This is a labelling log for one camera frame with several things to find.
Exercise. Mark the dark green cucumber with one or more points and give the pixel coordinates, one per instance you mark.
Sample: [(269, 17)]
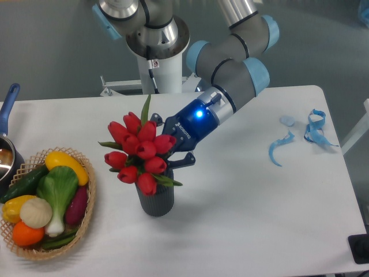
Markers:
[(26, 185)]

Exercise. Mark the blue handled saucepan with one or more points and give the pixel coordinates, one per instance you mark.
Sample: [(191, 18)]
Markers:
[(11, 159)]

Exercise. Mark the curved blue tape strip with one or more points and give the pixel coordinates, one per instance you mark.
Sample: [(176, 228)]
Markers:
[(279, 143)]

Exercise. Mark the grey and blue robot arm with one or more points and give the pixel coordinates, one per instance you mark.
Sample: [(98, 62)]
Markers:
[(161, 42)]

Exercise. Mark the white garlic bulb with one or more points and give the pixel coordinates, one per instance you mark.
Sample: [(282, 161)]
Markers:
[(36, 213)]

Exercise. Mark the dark grey ribbed vase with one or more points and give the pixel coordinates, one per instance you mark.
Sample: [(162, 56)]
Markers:
[(155, 194)]

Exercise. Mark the red tulip bouquet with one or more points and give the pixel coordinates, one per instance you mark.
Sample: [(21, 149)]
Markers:
[(139, 154)]

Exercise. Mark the woven wicker basket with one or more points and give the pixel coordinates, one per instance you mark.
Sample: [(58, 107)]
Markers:
[(36, 253)]

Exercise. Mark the purple sweet potato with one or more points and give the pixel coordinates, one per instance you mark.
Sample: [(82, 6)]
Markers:
[(76, 210)]

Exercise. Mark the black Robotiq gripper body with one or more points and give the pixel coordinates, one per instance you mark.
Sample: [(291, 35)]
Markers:
[(190, 125)]

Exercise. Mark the green bok choy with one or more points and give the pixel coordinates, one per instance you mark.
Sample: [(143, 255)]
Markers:
[(58, 188)]

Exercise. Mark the green bean pods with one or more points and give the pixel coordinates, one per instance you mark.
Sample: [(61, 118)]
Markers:
[(59, 241)]

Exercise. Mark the black device at edge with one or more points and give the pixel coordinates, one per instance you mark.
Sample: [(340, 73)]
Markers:
[(359, 248)]

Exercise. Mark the orange fruit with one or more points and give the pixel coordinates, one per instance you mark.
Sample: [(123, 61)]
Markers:
[(24, 235)]

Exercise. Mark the yellow bell pepper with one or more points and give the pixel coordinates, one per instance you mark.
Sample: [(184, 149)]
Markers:
[(11, 209)]

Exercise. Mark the white frame at right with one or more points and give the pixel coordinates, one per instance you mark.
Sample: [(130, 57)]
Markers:
[(356, 132)]

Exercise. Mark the crumpled blue tape strip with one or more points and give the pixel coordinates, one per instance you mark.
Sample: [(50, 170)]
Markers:
[(314, 129)]

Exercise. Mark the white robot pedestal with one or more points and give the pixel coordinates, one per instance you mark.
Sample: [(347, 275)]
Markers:
[(163, 74)]

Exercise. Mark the pale blue tape scrap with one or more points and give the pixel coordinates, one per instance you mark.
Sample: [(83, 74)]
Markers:
[(286, 120)]

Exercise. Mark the white metal base frame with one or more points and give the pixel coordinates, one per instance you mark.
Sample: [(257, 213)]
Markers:
[(191, 83)]

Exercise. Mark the blue object top right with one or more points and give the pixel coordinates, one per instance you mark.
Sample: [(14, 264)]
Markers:
[(363, 12)]

